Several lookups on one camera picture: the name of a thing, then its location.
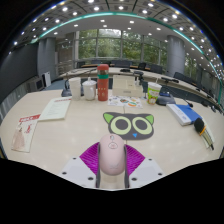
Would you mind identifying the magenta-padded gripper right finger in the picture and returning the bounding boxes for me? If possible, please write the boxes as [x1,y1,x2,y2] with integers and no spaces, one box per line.
[123,143,165,189]

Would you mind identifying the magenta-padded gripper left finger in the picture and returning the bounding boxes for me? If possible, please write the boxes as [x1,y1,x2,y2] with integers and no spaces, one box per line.
[59,142,102,189]

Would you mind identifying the pink computer mouse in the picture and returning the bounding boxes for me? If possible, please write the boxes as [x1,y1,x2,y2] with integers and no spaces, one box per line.
[98,133,127,177]

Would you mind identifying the black cat-face mouse pad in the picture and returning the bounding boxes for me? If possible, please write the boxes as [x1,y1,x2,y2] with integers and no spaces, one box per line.
[102,111,155,141]

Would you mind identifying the colourful sticker sheet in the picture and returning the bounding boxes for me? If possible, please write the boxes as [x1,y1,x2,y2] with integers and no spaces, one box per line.
[107,95,144,109]

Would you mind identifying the white paper booklet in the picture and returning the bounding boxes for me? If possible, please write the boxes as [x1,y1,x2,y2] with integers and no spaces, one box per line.
[38,97,73,122]

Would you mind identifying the white lidded mug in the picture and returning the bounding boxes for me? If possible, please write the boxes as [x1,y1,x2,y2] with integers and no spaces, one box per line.
[81,77,98,101]

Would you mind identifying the blue and white book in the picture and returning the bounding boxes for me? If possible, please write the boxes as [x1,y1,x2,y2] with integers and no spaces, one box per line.
[165,103,203,127]

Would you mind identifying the dark conference microphone unit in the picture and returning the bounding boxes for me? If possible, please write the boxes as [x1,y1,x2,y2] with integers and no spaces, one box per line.
[155,91,194,108]
[60,87,85,98]

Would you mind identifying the red and white magazine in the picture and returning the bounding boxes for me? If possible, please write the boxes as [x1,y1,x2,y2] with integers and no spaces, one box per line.
[10,113,42,154]

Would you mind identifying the green printed cup with straw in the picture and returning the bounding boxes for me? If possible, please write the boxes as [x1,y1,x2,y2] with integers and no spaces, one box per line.
[146,77,163,106]

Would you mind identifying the stack of white paper cups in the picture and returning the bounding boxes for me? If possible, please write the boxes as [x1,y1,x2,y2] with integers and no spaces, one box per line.
[68,77,82,102]

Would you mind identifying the beige cardboard box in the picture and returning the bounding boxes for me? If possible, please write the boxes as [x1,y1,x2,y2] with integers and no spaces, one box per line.
[112,74,145,98]

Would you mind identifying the red bottle with green band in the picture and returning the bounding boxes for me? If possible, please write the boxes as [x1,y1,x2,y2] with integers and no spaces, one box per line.
[96,63,110,102]

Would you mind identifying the white notebook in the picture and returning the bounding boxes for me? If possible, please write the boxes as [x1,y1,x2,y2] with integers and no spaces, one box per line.
[201,120,216,149]

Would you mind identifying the black desk microphone units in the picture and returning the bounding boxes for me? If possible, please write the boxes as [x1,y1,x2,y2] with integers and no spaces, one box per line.
[119,67,180,84]

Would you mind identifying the white air purifier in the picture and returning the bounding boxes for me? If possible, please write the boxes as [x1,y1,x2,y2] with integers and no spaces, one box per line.
[41,71,53,88]

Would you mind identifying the dark office chairs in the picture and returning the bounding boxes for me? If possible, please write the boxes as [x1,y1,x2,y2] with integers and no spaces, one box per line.
[76,59,221,111]

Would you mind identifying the round ceiling lights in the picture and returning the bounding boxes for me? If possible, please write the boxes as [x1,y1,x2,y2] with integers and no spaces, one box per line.
[13,0,224,73]

